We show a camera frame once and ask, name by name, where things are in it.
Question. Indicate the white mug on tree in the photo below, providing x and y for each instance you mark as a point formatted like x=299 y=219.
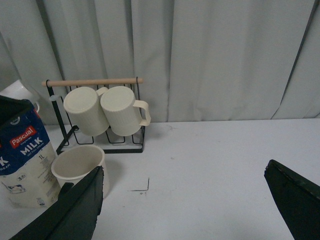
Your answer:
x=17 y=90

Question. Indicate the Pascual milk carton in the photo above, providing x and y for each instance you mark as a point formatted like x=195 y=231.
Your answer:
x=26 y=157

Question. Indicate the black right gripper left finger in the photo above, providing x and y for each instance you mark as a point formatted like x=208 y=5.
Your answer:
x=74 y=215

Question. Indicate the cream ribbed mug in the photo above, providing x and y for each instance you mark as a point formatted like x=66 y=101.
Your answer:
x=84 y=109
x=125 y=114

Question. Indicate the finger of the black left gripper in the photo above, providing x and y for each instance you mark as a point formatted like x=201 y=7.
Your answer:
x=11 y=109

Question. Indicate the black wire cup rack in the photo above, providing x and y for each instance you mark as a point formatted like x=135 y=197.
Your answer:
x=71 y=134

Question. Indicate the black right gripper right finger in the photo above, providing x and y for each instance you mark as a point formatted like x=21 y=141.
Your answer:
x=297 y=199

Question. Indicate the cream ribbed mug left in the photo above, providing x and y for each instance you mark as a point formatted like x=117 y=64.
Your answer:
x=84 y=109

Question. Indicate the smiley cup black handle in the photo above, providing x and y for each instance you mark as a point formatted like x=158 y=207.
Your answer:
x=74 y=164

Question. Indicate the cream ribbed mug right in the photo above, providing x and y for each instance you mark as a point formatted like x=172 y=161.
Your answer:
x=125 y=114

